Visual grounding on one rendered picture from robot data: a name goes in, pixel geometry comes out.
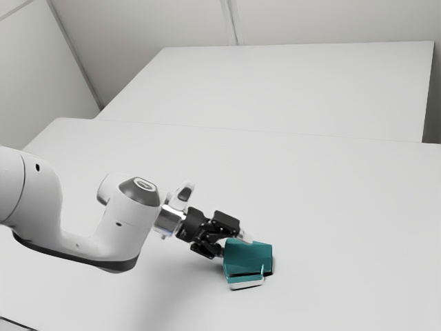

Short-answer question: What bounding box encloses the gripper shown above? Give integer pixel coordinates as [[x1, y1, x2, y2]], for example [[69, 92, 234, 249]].
[[175, 206, 256, 261]]

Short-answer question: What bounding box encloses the teal faceted mug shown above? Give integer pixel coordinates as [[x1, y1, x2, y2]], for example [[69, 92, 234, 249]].
[[222, 239, 274, 291]]

